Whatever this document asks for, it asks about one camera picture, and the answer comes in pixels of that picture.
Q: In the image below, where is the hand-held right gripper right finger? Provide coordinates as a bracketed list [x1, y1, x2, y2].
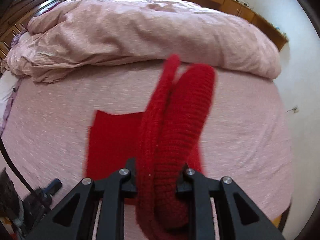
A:
[175, 164, 285, 240]

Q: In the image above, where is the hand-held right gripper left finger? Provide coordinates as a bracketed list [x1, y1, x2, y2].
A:
[25, 158, 138, 240]

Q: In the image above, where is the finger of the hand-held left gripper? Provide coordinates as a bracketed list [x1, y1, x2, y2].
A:
[37, 179, 62, 200]

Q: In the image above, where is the red knitted cardigan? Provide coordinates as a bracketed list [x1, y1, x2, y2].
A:
[85, 54, 217, 240]

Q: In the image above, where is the lavender pillow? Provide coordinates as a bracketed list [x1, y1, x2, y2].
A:
[0, 75, 16, 130]

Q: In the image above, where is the pink floral duvet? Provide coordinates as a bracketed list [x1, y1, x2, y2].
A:
[5, 0, 282, 83]

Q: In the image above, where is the purple ruffled pillow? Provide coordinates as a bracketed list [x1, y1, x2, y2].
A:
[11, 31, 25, 46]

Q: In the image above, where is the dark wooden headboard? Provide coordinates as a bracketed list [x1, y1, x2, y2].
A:
[0, 0, 66, 63]

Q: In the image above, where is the black cable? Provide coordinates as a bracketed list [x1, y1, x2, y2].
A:
[0, 137, 34, 197]

